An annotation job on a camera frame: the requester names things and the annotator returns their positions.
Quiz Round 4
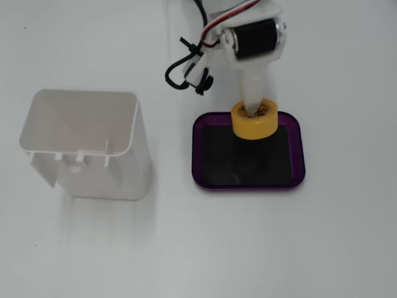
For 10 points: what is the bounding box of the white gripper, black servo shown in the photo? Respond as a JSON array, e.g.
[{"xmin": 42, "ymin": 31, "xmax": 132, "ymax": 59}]
[{"xmin": 210, "ymin": 4, "xmax": 288, "ymax": 116}]

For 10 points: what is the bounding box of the yellow masking tape roll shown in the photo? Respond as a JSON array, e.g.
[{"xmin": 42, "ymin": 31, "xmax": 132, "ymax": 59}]
[{"xmin": 231, "ymin": 97, "xmax": 279, "ymax": 141}]

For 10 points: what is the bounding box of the white plastic box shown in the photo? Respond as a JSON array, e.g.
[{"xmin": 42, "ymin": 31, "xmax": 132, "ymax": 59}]
[{"xmin": 18, "ymin": 89, "xmax": 153, "ymax": 201}]

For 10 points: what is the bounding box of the purple metal tray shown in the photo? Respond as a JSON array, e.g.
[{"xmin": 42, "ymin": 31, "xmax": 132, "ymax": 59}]
[{"xmin": 191, "ymin": 111, "xmax": 306, "ymax": 191}]

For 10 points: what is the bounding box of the white bracket with black knob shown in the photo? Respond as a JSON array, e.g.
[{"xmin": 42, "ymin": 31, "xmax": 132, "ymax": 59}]
[{"xmin": 182, "ymin": 46, "xmax": 215, "ymax": 96}]

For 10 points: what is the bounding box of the red white black servo wire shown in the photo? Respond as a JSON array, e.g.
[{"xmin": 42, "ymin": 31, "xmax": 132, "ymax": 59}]
[{"xmin": 200, "ymin": 0, "xmax": 260, "ymax": 49}]

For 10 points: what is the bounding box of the black cable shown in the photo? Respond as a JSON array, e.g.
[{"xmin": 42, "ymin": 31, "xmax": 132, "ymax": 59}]
[{"xmin": 164, "ymin": 0, "xmax": 209, "ymax": 91}]

